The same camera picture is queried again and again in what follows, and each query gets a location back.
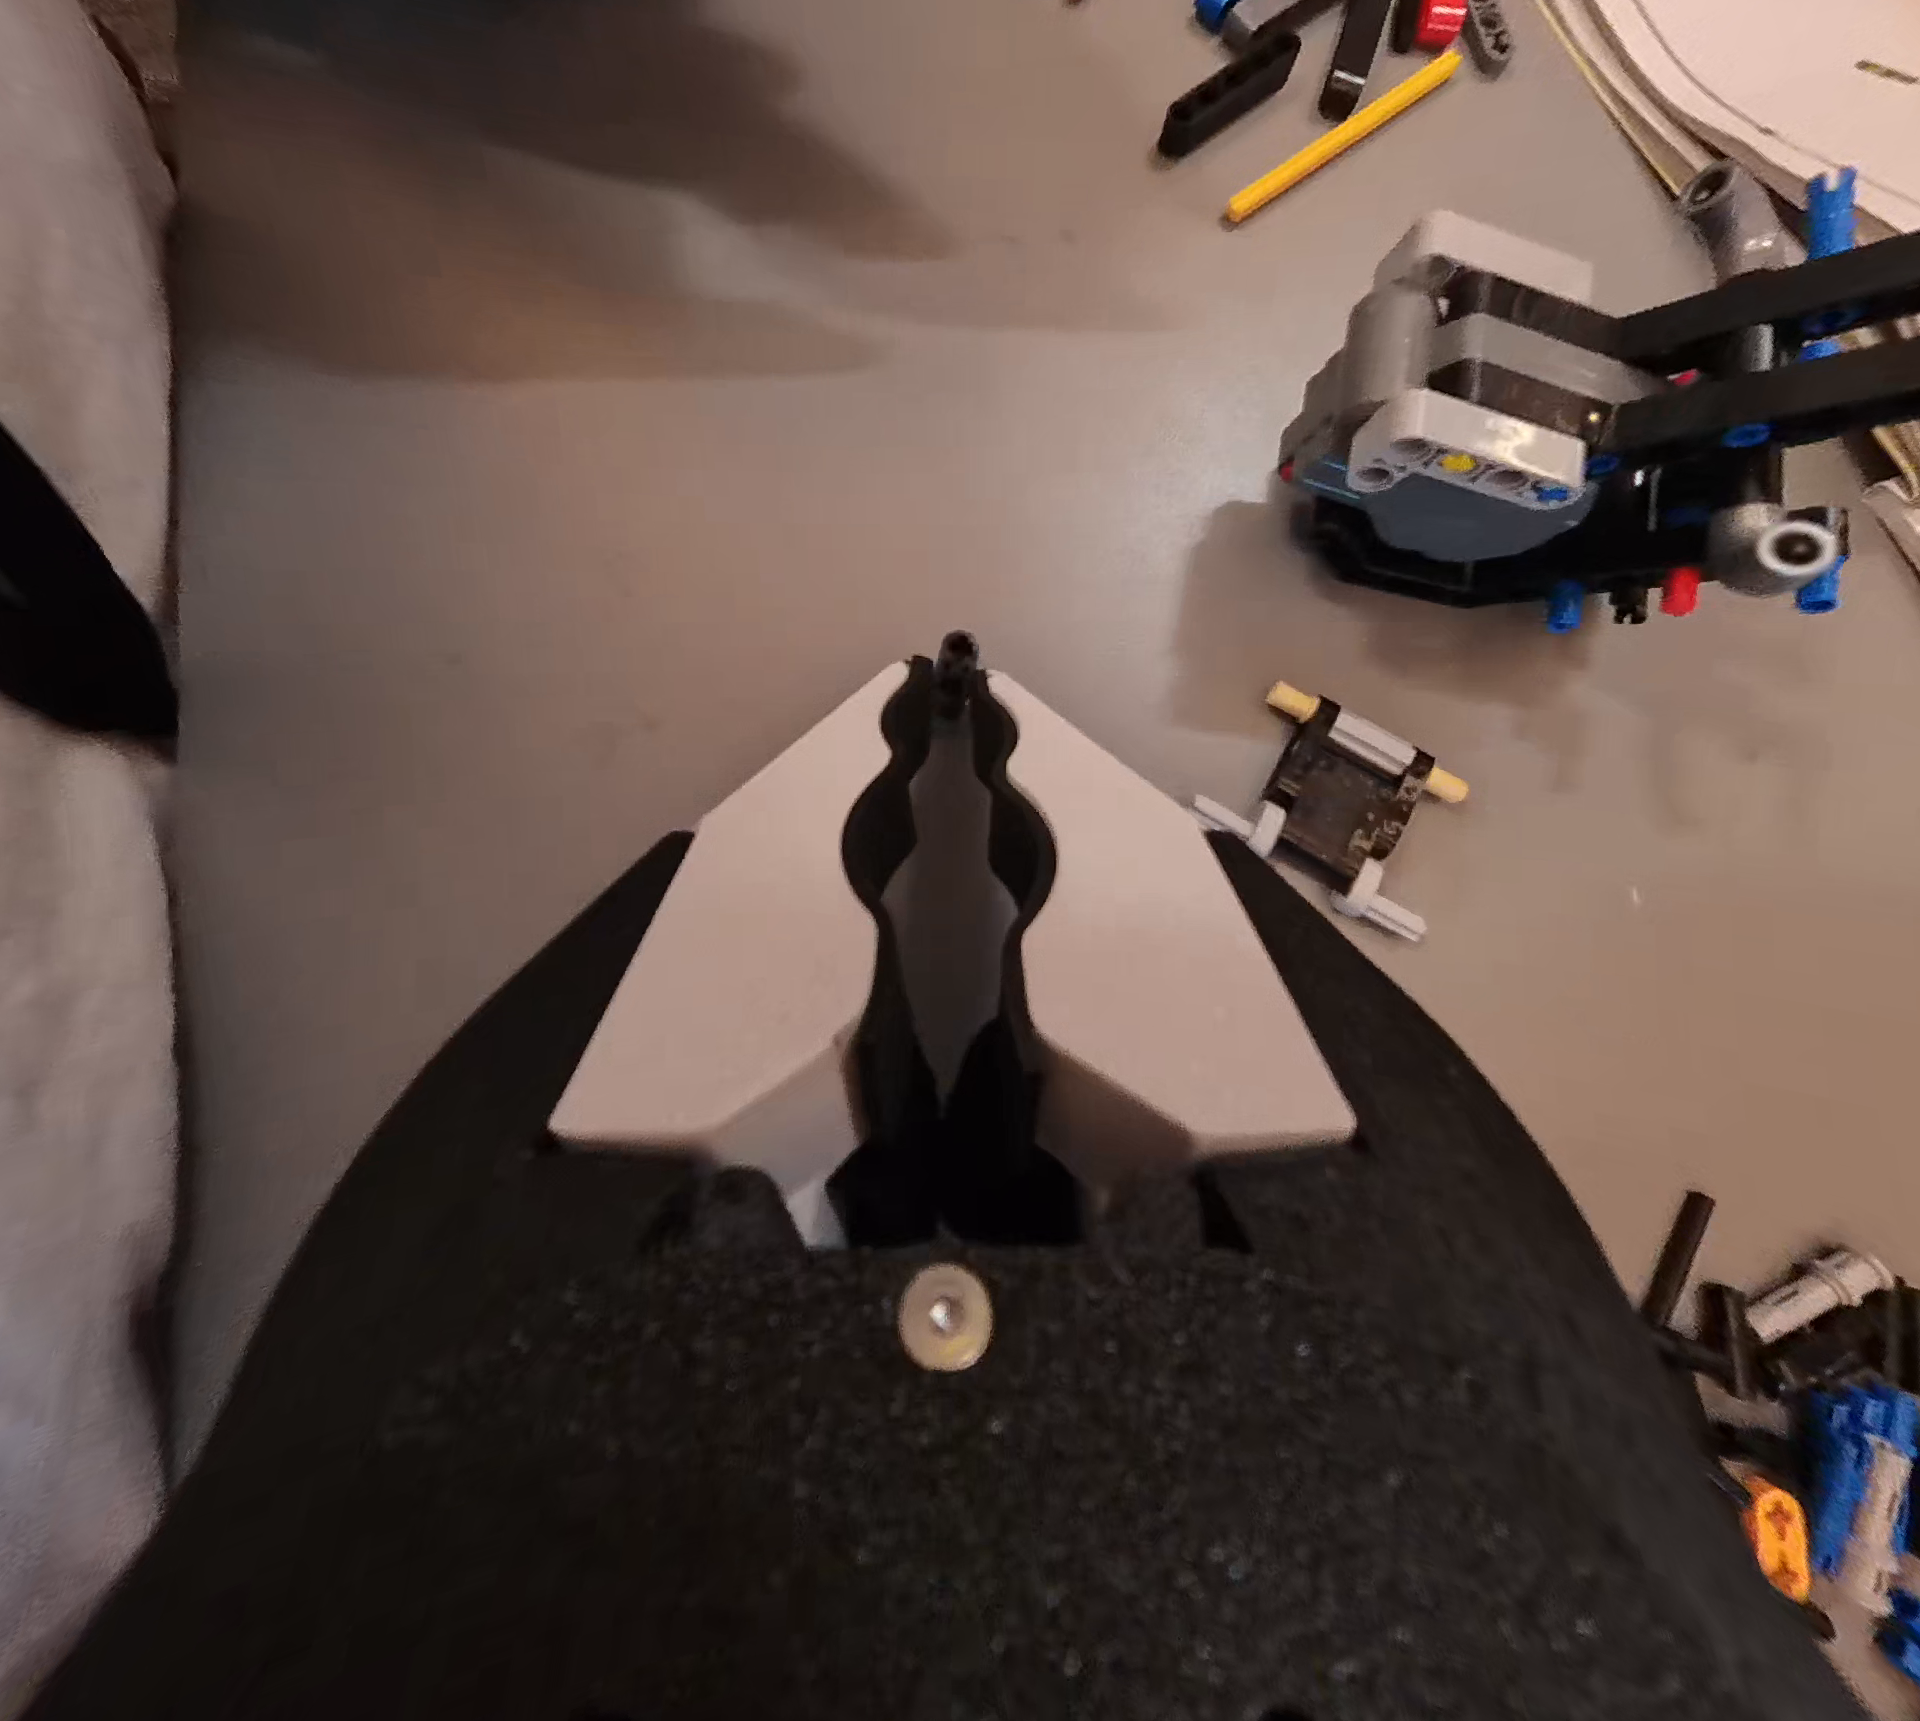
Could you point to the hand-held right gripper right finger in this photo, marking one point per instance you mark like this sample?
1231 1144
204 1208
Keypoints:
1170 1000

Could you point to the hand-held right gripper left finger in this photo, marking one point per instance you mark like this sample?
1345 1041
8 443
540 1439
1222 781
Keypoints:
719 1000

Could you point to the small toy axle subassembly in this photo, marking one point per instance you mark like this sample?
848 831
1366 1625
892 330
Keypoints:
1342 805

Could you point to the small black toy pin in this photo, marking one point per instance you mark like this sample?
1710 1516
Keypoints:
958 668

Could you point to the partly built toy chassis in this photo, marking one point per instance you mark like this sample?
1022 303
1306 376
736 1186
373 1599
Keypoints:
1499 432

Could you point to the yellow toy axle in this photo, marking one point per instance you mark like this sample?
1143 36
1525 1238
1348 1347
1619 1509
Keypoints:
1342 134

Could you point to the pile of small toy pieces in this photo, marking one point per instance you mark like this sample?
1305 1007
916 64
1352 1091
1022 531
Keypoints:
1831 1450

